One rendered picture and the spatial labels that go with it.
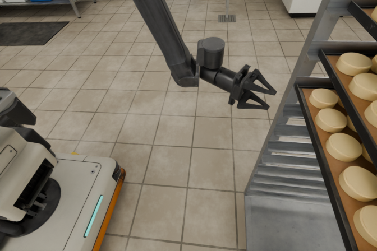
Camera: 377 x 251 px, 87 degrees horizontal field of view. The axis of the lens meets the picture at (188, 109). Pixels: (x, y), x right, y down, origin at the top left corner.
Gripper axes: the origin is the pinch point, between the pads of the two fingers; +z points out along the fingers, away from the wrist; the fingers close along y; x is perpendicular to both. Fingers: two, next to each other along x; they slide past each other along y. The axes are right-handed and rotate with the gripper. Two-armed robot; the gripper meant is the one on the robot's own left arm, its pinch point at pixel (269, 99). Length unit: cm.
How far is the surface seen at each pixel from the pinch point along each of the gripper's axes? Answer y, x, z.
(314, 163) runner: -31.0, 13.7, 21.9
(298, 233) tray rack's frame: -74, 6, 37
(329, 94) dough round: 6.2, 2.5, 10.3
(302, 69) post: 8.1, 4.7, 3.3
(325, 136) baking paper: 4.1, -7.2, 12.9
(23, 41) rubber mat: -113, 20, -331
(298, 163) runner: -31.4, 10.6, 17.2
